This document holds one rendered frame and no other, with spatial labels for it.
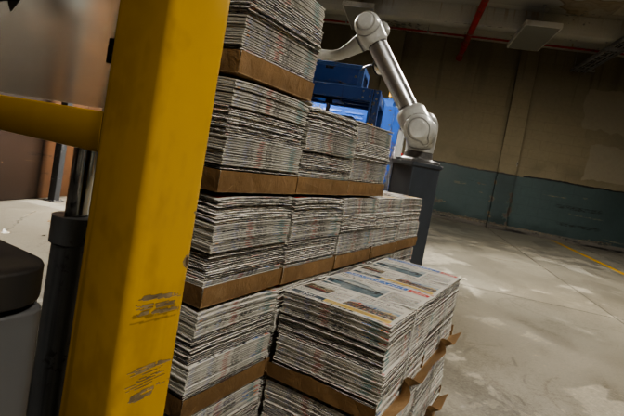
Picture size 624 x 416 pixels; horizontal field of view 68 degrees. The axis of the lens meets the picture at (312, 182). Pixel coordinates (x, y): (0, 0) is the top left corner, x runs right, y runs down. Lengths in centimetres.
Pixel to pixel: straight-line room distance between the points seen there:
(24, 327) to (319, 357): 76
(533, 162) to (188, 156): 1115
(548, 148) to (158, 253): 1128
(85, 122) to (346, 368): 79
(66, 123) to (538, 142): 1124
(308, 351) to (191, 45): 82
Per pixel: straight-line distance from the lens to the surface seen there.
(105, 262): 58
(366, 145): 146
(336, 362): 114
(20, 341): 54
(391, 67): 245
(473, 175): 1132
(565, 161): 1174
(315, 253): 130
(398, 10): 959
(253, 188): 98
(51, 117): 67
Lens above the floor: 94
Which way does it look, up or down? 3 degrees down
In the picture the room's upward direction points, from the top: 10 degrees clockwise
